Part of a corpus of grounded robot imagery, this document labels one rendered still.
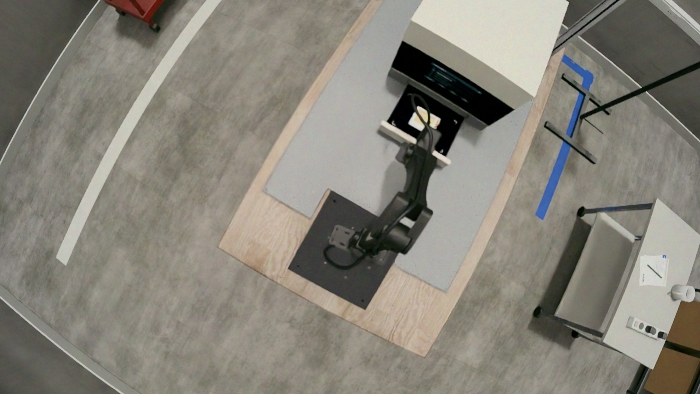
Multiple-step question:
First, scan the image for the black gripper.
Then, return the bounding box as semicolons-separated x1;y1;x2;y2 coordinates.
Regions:
395;141;410;165

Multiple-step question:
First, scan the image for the grey lab imager with drawer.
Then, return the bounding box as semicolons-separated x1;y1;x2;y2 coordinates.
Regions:
378;0;568;168

